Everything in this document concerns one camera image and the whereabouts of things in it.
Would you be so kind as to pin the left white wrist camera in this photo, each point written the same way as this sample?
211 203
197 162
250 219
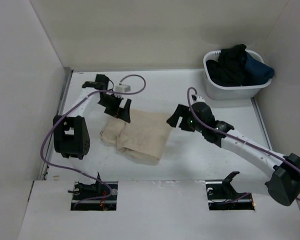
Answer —
122 88

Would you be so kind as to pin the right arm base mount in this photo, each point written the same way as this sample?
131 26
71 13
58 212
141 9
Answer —
221 195

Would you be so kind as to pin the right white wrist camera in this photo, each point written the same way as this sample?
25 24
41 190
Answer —
197 99

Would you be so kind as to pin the beige trousers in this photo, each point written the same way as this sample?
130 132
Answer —
144 138

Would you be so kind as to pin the white laundry basket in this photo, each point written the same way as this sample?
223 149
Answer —
217 92

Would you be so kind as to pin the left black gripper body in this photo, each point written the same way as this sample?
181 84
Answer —
111 103

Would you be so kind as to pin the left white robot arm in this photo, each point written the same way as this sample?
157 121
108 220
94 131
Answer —
70 132

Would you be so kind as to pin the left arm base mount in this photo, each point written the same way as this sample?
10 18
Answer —
94 197

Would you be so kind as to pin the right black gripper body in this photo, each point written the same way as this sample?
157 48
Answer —
188 123

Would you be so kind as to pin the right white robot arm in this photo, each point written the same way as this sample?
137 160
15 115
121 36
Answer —
282 172

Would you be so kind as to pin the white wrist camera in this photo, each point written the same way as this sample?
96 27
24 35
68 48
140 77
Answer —
197 99
122 88

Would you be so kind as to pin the black garment in basket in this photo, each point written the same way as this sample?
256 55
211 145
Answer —
229 69

